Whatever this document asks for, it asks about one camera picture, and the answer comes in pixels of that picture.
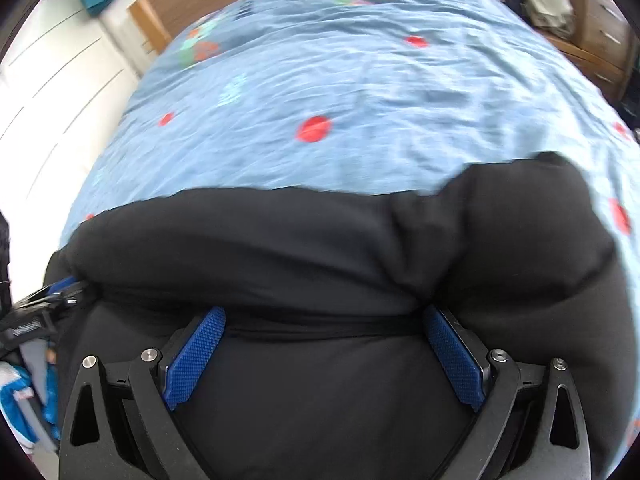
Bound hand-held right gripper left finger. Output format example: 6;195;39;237
59;307;226;480

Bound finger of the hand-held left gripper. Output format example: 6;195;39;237
15;276;92;311

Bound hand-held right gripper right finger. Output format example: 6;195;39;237
422;305;594;480

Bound black puffer jacket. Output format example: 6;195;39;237
42;151;640;480

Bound person's left hand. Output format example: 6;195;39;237
0;350;60;456

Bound white wardrobe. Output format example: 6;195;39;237
0;0;151;303

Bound blue printed bedsheet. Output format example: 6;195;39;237
60;0;640;286

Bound wooden bed headboard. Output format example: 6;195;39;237
127;0;466;57

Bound wooden dresser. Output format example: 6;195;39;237
542;0;638;103

